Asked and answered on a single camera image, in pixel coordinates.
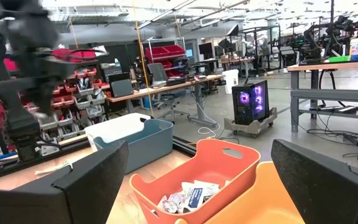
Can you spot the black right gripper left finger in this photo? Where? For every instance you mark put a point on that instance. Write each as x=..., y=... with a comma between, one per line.
x=89, y=193

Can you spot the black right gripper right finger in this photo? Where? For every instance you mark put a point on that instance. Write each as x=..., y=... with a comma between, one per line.
x=322, y=186

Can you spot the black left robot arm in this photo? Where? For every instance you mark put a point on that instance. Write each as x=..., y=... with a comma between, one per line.
x=23, y=130

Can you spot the pale green wrapped packet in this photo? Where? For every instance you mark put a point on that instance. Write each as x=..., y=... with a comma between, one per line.
x=53, y=169

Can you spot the white plastic bin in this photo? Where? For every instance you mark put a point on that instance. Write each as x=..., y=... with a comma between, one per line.
x=117, y=127

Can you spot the dark laptop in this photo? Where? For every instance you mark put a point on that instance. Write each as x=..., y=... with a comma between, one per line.
x=121, y=88

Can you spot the teal plastic bin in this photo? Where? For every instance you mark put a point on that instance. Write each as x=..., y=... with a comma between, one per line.
x=148, y=146

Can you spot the black power strip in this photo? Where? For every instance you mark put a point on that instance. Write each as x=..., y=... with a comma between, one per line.
x=337, y=109

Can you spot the grey wheeled dolly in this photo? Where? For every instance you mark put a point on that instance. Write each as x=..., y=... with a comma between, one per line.
x=253, y=128

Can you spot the grey office chair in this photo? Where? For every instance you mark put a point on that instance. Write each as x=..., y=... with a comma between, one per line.
x=158, y=72

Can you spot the glass-sided computer tower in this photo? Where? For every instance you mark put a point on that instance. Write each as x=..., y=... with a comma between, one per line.
x=250, y=102

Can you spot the long wooden desk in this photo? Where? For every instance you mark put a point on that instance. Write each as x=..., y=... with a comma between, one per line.
x=166, y=87

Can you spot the metal rack red bins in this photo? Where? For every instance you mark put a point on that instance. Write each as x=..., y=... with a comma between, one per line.
x=166, y=51

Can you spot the coral plastic bin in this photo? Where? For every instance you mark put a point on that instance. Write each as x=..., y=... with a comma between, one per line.
x=204, y=161

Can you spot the steel workbench wooden top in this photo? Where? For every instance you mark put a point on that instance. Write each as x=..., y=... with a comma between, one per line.
x=322, y=66

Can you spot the green tray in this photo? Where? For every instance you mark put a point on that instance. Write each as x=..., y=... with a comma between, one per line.
x=339, y=59

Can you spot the white waste bin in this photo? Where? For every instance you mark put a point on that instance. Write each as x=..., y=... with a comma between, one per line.
x=230, y=81

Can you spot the white container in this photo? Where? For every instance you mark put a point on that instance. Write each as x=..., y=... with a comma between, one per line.
x=357, y=46

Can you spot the black background robot arms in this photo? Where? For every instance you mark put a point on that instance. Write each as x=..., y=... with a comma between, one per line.
x=314, y=37

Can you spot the parts bin wall rack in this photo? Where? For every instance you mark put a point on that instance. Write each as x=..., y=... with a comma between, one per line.
x=85, y=90

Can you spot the black gantry frame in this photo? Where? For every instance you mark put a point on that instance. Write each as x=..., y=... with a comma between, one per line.
x=279, y=46

